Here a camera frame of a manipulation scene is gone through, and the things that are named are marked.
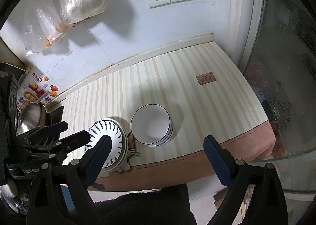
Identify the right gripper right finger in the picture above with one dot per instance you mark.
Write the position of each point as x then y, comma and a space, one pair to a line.
236, 175

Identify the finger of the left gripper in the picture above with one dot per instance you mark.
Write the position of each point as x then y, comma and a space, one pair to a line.
43, 132
59, 149

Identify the brown label patch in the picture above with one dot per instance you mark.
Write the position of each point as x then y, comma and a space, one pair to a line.
205, 78

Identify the colourful cartoon wall sticker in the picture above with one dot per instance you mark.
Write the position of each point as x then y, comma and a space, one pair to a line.
36, 89

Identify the white bowl blue floral pattern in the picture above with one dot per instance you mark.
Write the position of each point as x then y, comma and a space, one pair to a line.
166, 138

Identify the stainless steel pot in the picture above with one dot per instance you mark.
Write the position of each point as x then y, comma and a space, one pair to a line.
32, 116

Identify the plate with blue leaf pattern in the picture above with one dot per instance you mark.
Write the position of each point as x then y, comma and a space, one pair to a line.
96, 135

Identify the white plate under patterned plate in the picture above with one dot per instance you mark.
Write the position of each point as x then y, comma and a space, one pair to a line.
120, 144

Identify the clear plastic bag orange contents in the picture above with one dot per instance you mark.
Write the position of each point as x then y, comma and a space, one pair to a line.
42, 26

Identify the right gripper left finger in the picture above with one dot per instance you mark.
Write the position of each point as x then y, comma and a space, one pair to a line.
80, 174

